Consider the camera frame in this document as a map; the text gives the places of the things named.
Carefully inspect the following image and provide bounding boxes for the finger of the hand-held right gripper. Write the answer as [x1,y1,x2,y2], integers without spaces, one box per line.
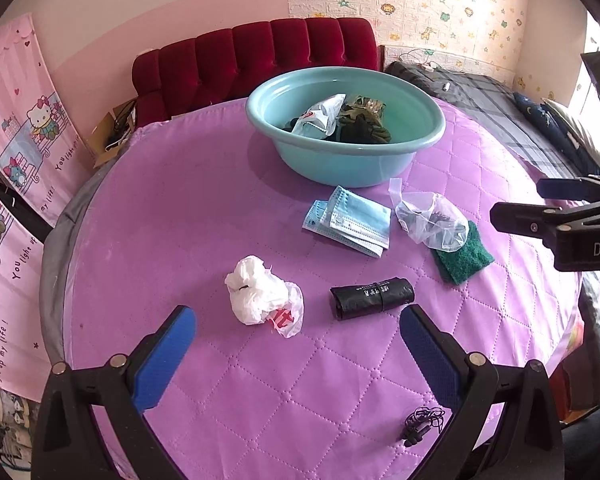
[536,174,600,201]
[490,201,581,249]

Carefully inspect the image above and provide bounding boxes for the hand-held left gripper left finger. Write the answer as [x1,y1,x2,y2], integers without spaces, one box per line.
[30,305,198,480]

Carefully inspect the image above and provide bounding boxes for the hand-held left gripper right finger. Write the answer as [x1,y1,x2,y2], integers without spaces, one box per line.
[400,304,566,480]

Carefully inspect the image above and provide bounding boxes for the green scouring pad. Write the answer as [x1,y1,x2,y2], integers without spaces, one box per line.
[431,220,496,286]

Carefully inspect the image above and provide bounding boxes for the black earphones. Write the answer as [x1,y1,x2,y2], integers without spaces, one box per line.
[397,406,448,448]

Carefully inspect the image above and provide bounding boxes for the black garbage bag roll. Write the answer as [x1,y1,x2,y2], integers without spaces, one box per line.
[329,276,415,321]

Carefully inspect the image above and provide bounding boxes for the clear plastic bag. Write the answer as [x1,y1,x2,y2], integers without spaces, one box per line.
[389,178,470,252]

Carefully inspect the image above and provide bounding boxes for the white plastic bag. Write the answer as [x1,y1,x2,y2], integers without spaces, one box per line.
[225,255,305,339]

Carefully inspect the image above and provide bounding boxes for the blue face mask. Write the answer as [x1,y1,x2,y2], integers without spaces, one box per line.
[302,200,341,241]
[320,186,392,260]

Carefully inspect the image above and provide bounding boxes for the black glove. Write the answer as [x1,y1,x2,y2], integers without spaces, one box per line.
[286,110,392,145]

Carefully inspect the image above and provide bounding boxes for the beige brown snack packet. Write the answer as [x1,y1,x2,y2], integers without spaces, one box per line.
[350,94,387,111]

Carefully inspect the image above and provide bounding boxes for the teal plastic basin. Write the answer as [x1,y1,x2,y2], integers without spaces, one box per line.
[246,66,446,188]

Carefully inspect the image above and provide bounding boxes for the white orange snack packet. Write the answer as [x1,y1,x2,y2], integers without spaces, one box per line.
[290,94,348,137]

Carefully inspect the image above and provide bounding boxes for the white pillow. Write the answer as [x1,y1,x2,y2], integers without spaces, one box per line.
[542,99,600,171]

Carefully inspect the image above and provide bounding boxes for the navy star pillow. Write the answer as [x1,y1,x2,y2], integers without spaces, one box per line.
[512,91,596,171]

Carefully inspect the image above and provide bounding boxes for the grey plaid bed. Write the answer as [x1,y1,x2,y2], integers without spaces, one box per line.
[384,60,600,186]

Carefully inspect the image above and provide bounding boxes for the pink cartoon curtain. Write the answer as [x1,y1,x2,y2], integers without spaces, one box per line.
[0,170,63,401]
[0,12,93,221]

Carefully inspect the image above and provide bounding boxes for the cartoon printed cloth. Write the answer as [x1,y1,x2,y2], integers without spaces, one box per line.
[0,382,38,480]

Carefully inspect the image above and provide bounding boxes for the cardboard box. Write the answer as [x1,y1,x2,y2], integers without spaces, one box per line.
[87,100,138,168]

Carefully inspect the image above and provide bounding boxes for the red velvet sofa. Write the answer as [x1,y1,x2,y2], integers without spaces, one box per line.
[131,17,378,123]

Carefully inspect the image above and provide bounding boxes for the white charger cable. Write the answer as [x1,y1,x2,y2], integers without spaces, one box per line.
[397,49,438,72]

